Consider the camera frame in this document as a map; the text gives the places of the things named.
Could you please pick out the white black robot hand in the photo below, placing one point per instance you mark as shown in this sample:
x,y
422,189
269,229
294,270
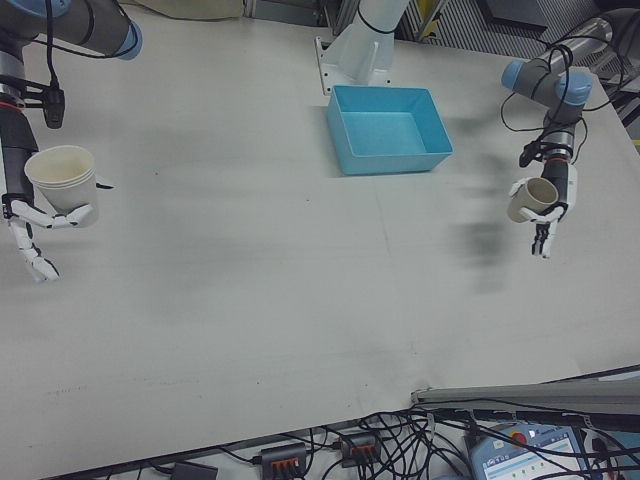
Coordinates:
x,y
565,190
20,150

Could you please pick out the beige cup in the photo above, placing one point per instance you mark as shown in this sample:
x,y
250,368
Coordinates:
x,y
522,200

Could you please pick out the white paper cup stack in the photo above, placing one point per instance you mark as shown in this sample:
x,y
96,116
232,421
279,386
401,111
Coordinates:
x,y
65,185

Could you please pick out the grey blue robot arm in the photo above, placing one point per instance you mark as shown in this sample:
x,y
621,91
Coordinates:
x,y
85,25
530,80

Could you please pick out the grey metal box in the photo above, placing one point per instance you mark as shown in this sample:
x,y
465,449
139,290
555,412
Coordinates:
x,y
515,12

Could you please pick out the light blue plastic bin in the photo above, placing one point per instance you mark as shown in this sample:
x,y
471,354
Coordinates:
x,y
385,130

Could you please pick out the teach pendant with red button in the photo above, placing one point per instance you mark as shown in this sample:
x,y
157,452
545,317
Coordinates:
x,y
525,455

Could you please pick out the black USB hub orange ports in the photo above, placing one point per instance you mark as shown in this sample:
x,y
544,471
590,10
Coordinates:
x,y
361,447
284,457

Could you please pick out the small black power adapter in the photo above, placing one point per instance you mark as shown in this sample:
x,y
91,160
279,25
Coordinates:
x,y
195,471

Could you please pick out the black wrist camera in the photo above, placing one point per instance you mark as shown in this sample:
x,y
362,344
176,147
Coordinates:
x,y
531,154
54,107

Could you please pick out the aluminium profile post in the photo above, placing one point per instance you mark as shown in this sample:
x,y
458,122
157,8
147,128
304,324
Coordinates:
x,y
525,400

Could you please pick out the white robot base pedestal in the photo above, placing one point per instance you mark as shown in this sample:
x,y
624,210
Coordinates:
x,y
365,45

